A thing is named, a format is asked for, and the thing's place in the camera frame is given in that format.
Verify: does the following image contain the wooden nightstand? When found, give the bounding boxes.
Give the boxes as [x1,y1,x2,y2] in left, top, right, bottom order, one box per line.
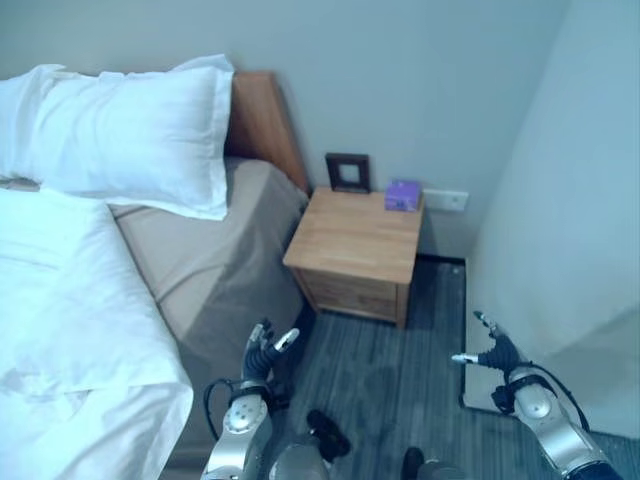
[282,186,426,330]

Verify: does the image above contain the white pillow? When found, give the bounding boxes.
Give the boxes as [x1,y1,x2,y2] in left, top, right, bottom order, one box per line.
[0,53,236,222]

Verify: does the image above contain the purple tissue box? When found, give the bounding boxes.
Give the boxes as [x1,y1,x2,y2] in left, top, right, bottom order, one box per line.
[383,178,423,213]

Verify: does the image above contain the right robot leg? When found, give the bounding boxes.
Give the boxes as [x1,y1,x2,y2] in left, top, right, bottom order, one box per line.
[402,446,469,480]

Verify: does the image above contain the white duvet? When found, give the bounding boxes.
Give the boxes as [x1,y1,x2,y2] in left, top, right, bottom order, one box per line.
[0,185,195,480]

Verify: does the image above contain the beige mattress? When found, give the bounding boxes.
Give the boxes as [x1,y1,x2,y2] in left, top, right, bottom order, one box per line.
[107,155,310,457]

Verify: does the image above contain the robot leg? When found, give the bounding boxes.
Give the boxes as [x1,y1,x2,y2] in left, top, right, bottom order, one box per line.
[402,446,469,480]
[269,409,351,480]

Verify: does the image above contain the dark picture frame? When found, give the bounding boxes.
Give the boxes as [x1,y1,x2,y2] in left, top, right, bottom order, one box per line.
[325,152,372,195]

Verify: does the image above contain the left robot leg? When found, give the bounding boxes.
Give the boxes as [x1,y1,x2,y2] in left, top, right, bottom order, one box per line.
[269,409,351,480]

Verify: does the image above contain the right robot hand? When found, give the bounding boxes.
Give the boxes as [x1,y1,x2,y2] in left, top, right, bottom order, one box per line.
[451,310,524,375]

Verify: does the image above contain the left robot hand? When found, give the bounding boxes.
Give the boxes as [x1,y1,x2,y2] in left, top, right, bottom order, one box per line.
[241,318,301,387]

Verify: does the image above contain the white wall socket plate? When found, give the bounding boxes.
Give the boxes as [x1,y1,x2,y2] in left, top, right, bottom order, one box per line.
[422,188,471,211]

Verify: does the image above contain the wooden headboard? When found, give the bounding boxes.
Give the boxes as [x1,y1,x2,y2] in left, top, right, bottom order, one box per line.
[224,71,310,195]

